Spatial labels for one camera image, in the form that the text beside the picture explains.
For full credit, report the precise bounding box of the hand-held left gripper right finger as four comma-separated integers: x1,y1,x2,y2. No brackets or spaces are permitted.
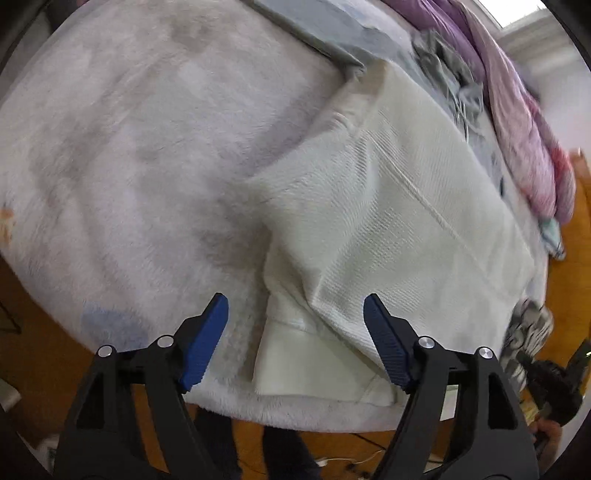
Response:
363,293,541,480

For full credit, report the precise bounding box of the bright window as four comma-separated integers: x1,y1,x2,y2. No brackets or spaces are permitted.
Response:
480,0,550,29

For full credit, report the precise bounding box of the white fluffy blanket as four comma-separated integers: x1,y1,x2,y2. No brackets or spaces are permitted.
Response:
0,0,550,435

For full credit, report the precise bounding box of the person's dark trouser leg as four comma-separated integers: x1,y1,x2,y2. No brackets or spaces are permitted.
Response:
262,425,322,480
194,407,244,480

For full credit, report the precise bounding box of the purple pink quilt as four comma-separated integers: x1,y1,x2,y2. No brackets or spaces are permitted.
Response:
383,0,578,222

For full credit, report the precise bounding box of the grey crumpled garment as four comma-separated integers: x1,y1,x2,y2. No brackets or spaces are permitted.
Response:
411,30,485,134

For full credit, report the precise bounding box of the black white striped cloth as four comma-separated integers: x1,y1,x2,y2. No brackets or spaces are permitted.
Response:
501,298,555,384

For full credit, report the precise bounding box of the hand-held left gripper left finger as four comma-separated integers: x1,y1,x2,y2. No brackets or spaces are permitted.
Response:
53,293,230,480

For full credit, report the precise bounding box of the teal patterned cloth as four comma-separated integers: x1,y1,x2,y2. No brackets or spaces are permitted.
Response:
538,217,566,261

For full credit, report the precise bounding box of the person's right hand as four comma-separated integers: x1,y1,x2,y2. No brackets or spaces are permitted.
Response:
530,415,563,468

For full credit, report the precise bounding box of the white towel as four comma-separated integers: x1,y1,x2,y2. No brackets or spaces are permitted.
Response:
242,60,539,409

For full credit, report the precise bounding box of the grey-blue folded cloth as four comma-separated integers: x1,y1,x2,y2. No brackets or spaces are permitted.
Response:
245,0,416,75

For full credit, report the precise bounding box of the white floor cable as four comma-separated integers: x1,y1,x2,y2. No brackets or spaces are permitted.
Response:
314,451,386,468

